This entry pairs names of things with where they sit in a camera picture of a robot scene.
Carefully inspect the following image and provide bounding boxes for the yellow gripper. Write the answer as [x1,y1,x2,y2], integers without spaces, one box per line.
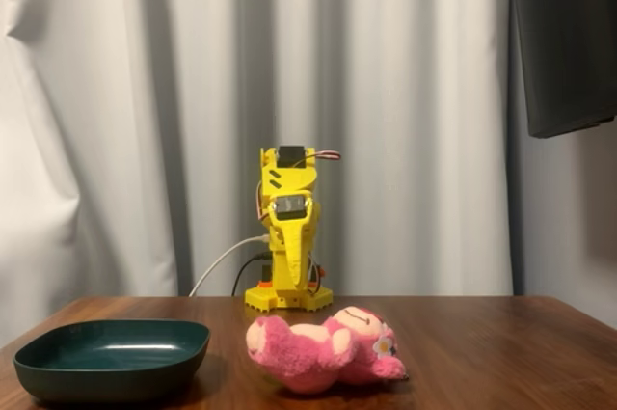
[267,191,322,293]

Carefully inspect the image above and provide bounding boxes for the white power cable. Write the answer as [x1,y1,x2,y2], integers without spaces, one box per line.
[188,234,271,298]

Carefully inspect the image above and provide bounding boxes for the dark green square bin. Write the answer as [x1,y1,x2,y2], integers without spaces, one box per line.
[13,317,212,404]

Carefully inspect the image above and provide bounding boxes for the pink strawberry bear plush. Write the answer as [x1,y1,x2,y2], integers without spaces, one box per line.
[245,306,411,396]

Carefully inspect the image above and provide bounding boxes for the white pleated curtain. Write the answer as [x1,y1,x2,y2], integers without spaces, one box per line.
[0,0,527,348]

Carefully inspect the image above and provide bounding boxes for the black power cable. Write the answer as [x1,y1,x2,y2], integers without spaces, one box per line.
[230,251,271,298]

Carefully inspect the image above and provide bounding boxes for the red white servo wire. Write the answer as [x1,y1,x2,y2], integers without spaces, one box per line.
[301,149,341,166]
[255,180,269,224]

